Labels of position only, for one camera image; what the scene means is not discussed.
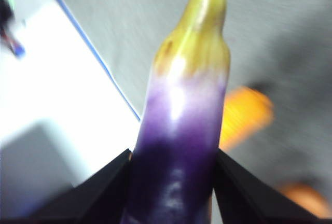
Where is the orange corn cob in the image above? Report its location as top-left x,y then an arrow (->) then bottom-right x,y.
219,86 -> 274,150

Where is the purple eggplant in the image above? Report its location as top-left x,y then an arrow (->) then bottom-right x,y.
121,0 -> 231,224

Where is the brown sweet potato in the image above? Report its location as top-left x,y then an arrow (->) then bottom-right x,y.
279,182 -> 328,224

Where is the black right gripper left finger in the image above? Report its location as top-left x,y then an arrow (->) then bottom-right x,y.
33,148 -> 133,224

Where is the dark object with blue end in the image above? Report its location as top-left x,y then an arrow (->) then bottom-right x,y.
0,0 -> 26,58

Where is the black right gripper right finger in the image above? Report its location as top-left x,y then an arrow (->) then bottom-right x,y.
214,148 -> 312,224

